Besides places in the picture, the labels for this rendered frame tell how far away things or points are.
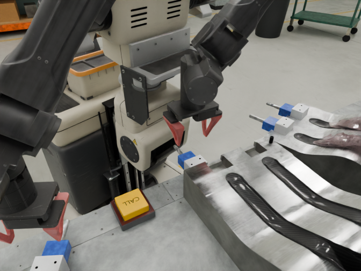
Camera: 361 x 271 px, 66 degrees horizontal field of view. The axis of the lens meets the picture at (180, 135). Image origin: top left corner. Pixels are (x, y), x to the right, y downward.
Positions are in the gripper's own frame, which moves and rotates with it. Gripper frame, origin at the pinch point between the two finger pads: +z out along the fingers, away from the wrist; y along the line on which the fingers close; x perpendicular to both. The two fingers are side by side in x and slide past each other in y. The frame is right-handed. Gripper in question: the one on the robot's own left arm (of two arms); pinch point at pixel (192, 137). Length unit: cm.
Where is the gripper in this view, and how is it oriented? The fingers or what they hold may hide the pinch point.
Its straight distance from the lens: 67.2
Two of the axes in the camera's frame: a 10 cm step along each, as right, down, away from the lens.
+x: -4.8, -5.1, 7.1
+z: -0.1, 8.1, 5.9
